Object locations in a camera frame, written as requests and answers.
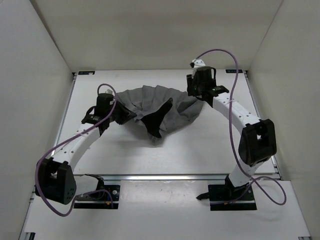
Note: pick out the right blue corner label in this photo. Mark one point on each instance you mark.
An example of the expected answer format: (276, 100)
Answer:
(233, 71)

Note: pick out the left blue corner label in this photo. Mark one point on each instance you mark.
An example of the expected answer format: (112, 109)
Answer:
(86, 72)

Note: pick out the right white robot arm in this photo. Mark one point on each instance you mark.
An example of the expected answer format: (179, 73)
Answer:
(257, 137)

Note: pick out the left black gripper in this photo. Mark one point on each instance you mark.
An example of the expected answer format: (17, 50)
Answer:
(128, 114)

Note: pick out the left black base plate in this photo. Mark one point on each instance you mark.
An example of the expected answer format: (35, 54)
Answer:
(94, 192)

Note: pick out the grey pleated skirt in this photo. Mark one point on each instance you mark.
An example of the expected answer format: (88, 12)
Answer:
(161, 110)

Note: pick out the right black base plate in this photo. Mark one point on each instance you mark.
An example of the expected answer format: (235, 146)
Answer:
(222, 199)

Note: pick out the aluminium front rail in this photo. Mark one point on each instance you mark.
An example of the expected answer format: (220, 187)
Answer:
(162, 177)

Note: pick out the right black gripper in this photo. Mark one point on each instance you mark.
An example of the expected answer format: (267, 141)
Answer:
(190, 80)

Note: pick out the blue corner label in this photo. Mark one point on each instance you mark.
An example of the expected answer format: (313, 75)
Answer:
(86, 72)
(233, 71)

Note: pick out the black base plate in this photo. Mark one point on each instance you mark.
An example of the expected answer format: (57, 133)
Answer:
(222, 199)
(94, 192)

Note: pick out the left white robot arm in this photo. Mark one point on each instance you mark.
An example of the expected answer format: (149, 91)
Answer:
(54, 175)

